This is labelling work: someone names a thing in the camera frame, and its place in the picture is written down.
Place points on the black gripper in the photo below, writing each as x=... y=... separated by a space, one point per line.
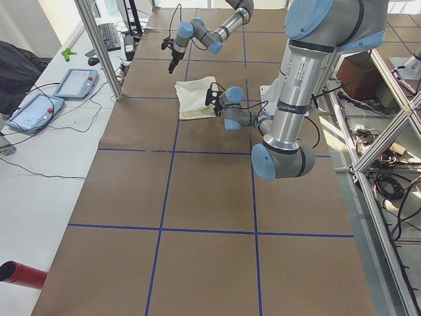
x=175 y=56
x=217 y=106

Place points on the cream long-sleeve cat shirt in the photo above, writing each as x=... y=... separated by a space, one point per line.
x=191 y=97

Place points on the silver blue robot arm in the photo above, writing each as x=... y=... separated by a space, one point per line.
x=211 y=40
x=315 y=29

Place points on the black power adapter brick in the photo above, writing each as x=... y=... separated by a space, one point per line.
x=129 y=47

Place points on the black computer keyboard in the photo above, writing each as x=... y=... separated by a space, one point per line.
x=110 y=37

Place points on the black computer mouse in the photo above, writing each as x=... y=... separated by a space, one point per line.
x=92 y=61

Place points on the blue teach pendant far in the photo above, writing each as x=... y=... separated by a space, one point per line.
x=77 y=83

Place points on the blue teach pendant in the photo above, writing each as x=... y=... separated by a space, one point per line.
x=36 y=114
x=77 y=83

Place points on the green plastic clamp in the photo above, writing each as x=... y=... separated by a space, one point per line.
x=67 y=53

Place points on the blue teach pendant near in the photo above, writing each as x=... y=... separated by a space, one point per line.
x=36 y=114

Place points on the black cloth bag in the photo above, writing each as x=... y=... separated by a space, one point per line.
x=20 y=70

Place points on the red cardboard tube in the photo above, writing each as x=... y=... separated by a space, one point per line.
x=16 y=273

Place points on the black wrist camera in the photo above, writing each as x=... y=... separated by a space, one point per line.
x=211 y=95
x=167 y=43

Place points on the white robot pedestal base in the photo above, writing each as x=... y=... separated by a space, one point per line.
x=271 y=94

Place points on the grey aluminium frame post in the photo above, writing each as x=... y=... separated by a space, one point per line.
x=99 y=47

